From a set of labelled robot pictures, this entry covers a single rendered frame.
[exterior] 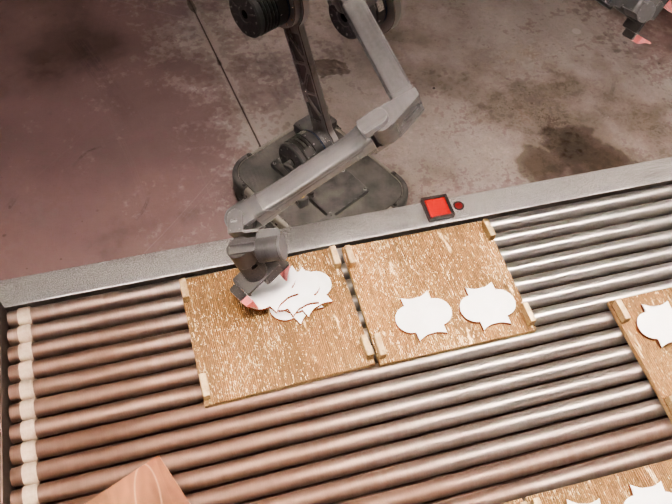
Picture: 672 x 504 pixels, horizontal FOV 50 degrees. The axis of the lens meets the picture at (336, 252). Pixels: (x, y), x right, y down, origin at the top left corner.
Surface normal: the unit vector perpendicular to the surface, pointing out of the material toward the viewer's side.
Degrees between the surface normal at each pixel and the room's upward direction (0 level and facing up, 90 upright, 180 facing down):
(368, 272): 0
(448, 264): 0
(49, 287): 0
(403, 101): 27
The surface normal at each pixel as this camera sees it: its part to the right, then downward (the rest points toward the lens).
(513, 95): 0.05, -0.57
